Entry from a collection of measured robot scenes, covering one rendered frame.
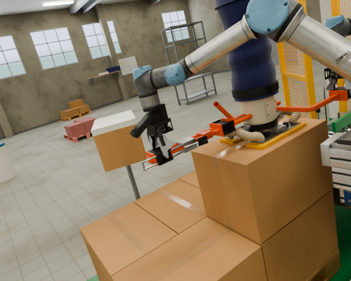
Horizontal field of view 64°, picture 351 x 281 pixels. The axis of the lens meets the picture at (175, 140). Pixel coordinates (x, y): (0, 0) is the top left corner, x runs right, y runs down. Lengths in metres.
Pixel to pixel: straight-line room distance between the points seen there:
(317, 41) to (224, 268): 0.94
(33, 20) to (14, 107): 3.78
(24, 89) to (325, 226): 12.97
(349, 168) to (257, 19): 0.64
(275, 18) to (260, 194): 0.74
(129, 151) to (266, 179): 1.53
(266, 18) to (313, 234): 1.21
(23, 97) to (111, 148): 11.33
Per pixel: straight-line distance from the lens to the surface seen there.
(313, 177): 1.62
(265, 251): 1.46
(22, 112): 13.72
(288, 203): 1.48
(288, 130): 1.48
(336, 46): 0.92
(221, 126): 1.28
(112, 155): 2.58
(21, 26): 14.16
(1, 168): 6.29
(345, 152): 1.18
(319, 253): 1.86
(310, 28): 0.91
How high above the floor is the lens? 1.43
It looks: 16 degrees down
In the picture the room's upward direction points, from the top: 14 degrees counter-clockwise
